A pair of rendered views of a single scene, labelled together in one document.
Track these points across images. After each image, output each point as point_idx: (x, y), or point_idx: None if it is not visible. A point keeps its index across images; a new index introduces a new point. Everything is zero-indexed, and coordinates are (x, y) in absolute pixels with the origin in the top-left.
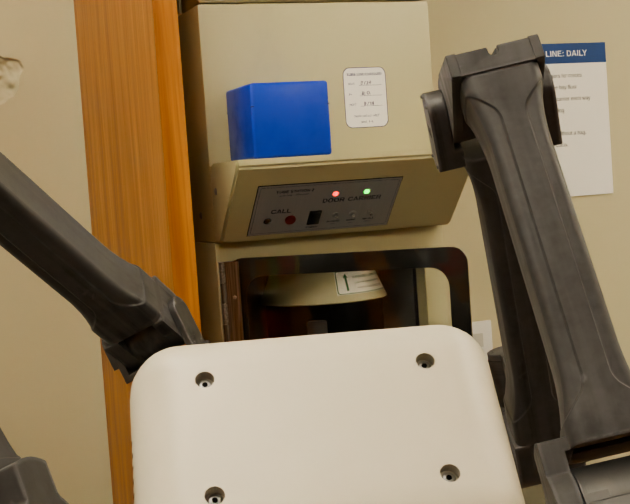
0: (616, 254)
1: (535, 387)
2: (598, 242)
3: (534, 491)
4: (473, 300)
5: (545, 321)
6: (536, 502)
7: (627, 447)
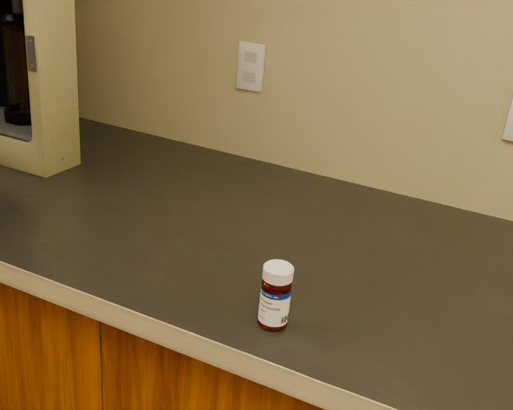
0: (384, 19)
1: None
2: (370, 5)
3: (228, 169)
4: (256, 27)
5: None
6: (202, 173)
7: None
